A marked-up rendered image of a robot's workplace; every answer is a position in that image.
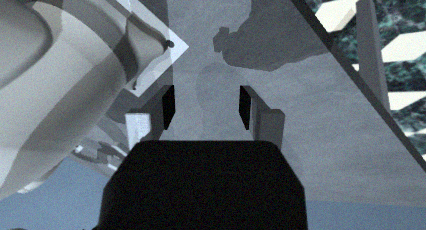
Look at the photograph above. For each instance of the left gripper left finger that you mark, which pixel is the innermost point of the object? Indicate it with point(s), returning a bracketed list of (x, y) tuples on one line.
[(155, 116)]

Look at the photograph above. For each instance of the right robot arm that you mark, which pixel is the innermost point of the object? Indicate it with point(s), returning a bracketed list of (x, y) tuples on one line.
[(39, 181)]

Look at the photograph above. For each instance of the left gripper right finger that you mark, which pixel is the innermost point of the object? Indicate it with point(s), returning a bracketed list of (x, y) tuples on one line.
[(263, 123)]

